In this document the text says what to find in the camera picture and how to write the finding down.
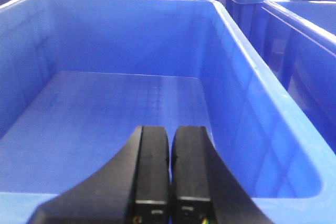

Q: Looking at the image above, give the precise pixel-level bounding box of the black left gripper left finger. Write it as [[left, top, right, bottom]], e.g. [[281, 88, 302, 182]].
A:
[[28, 126, 170, 223]]

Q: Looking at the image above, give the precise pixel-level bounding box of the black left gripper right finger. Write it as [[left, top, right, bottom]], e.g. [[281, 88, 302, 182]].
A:
[[171, 126, 272, 223]]

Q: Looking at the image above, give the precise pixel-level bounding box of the large blue plastic bin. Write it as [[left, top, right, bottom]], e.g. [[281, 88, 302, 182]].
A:
[[1, 0, 335, 223]]

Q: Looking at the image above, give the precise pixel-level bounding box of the blue bin near right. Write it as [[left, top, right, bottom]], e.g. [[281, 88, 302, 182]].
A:
[[250, 0, 335, 150]]

